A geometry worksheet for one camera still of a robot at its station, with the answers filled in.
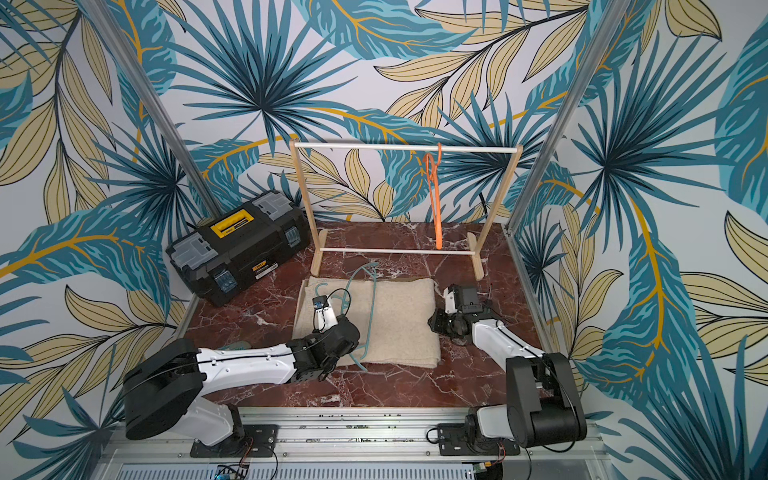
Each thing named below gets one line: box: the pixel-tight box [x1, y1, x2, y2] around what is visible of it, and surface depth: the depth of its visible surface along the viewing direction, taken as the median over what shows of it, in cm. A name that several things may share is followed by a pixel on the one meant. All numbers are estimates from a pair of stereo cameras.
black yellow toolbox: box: [165, 191, 310, 307], surface depth 95 cm
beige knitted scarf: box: [292, 276, 441, 369], surface depth 93 cm
